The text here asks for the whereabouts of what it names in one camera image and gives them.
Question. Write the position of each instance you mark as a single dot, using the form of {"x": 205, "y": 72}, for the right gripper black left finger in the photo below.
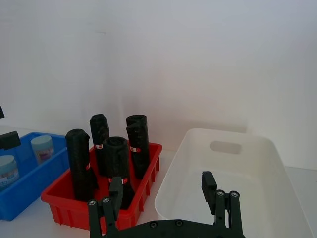
{"x": 116, "y": 196}

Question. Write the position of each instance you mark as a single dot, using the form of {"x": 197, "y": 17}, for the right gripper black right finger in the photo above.
{"x": 209, "y": 193}

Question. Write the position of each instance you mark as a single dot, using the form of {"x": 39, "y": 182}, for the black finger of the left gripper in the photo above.
{"x": 10, "y": 140}
{"x": 1, "y": 112}

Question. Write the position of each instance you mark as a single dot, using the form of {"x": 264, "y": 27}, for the clear jar with teal lid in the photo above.
{"x": 42, "y": 148}
{"x": 8, "y": 171}

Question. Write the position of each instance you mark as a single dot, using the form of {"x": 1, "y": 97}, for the black bag roll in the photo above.
{"x": 117, "y": 158}
{"x": 99, "y": 131}
{"x": 138, "y": 141}
{"x": 80, "y": 161}

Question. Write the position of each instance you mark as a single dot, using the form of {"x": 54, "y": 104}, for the red plastic bin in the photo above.
{"x": 69, "y": 210}

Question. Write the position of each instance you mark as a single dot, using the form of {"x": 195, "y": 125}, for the blue plastic bin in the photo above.
{"x": 24, "y": 188}

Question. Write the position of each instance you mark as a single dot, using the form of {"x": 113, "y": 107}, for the white plastic bin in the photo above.
{"x": 260, "y": 168}

